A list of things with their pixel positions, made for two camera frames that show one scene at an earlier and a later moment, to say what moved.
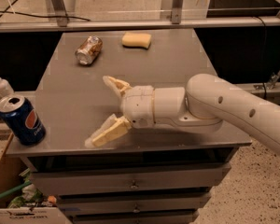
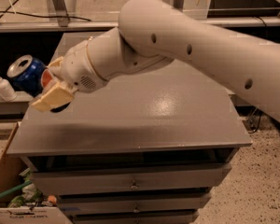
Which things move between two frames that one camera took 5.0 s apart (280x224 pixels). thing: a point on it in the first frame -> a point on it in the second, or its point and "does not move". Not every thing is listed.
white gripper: (138, 105) -> (76, 66)
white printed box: (44, 215) does not move
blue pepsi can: (21, 119) -> (25, 72)
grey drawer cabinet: (146, 175) does not move
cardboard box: (6, 170) does not move
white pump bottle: (1, 86) does not move
